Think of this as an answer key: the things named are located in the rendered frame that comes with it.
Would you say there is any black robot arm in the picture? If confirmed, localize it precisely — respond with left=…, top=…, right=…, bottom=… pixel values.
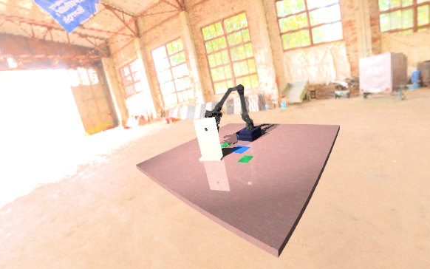
left=205, top=84, right=255, bottom=130

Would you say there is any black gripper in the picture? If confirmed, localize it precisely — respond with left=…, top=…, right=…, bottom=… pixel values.
left=214, top=111, right=222, bottom=132

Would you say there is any blue square marker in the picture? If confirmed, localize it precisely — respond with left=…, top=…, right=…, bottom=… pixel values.
left=230, top=146, right=250, bottom=154

